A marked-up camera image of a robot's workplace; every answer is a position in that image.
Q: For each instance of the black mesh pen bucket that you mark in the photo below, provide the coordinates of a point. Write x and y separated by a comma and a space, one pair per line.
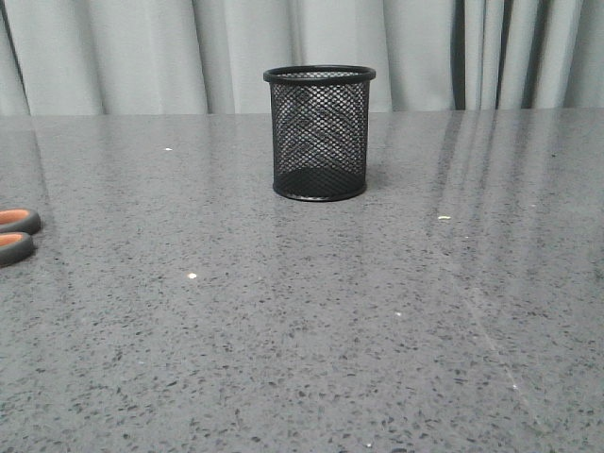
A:
320, 130

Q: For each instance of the grey orange handled scissors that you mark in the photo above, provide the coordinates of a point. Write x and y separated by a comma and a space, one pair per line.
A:
17, 228

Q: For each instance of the grey pleated curtain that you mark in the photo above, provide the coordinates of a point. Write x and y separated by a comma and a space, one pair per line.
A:
165, 57

